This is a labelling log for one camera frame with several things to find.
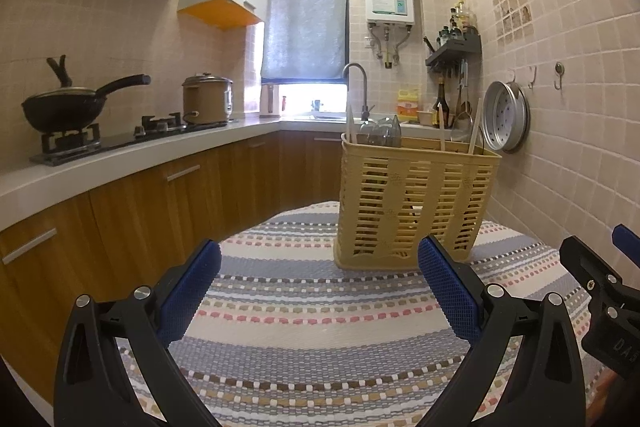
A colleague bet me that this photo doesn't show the hanging metal ladle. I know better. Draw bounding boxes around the hanging metal ladle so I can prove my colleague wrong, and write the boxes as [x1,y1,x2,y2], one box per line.
[456,59,473,118]

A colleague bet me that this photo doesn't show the dark sauce bottle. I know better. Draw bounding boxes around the dark sauce bottle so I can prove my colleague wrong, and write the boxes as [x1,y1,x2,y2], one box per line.
[434,77,448,128]

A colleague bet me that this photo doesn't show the round metal steamer tray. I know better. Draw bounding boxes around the round metal steamer tray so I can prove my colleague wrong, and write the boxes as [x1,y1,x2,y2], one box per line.
[482,80,531,154]

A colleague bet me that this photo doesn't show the striped woven tablecloth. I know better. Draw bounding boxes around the striped woven tablecloth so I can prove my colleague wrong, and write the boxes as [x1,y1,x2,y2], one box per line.
[115,201,621,427]

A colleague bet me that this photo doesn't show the black gas stove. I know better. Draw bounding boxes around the black gas stove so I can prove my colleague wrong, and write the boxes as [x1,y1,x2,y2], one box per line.
[29,112,236,166]

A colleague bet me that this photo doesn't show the beige plastic utensil basket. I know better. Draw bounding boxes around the beige plastic utensil basket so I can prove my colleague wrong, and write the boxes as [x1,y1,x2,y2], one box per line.
[334,133,502,271]

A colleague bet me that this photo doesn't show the wooden base cabinets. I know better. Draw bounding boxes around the wooden base cabinets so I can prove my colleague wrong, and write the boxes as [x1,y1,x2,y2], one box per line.
[0,129,351,408]

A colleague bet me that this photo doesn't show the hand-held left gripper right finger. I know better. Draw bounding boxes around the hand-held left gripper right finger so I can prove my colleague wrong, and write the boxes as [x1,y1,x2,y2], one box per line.
[417,234,587,427]

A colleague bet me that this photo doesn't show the yellow food package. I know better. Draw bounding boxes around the yellow food package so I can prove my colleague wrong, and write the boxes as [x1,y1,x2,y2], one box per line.
[397,88,421,122]

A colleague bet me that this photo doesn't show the row of condiment bottles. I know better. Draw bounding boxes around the row of condiment bottles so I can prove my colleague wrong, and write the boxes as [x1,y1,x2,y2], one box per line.
[437,0,478,48]

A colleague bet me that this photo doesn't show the black wok with lid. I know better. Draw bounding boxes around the black wok with lid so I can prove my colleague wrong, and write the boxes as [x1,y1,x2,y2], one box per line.
[21,55,152,134]

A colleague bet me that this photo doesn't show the water heater pipes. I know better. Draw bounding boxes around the water heater pipes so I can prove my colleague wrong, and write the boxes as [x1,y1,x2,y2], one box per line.
[367,24,413,68]

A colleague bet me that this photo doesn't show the grey window blind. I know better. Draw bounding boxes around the grey window blind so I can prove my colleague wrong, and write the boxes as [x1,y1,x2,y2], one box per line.
[261,0,349,84]

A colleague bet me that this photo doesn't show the brown rice cooker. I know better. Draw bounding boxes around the brown rice cooker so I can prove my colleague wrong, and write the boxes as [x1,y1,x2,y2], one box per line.
[181,73,234,125]

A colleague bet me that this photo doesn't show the white kitchen countertop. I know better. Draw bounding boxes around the white kitchen countertop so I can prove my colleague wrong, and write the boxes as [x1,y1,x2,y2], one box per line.
[0,113,351,233]

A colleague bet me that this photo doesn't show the metal strainer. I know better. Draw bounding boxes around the metal strainer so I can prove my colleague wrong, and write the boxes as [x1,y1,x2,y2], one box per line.
[450,112,485,144]

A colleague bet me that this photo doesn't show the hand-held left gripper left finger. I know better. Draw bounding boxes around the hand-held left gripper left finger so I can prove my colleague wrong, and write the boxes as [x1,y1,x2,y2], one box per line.
[52,238,223,427]

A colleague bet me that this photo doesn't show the window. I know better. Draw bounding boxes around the window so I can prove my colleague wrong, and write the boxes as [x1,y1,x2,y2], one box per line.
[272,82,348,114]

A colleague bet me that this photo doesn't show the metal kitchen faucet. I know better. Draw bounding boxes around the metal kitchen faucet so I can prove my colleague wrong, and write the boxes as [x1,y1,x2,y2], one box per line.
[342,63,374,120]

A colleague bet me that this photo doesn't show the black wall spice rack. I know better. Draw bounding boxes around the black wall spice rack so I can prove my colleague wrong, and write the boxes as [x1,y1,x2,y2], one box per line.
[425,34,482,68]

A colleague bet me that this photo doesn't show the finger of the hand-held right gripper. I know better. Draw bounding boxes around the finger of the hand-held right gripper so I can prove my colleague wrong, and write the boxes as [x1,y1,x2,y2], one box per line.
[612,223,640,260]
[558,234,640,333]

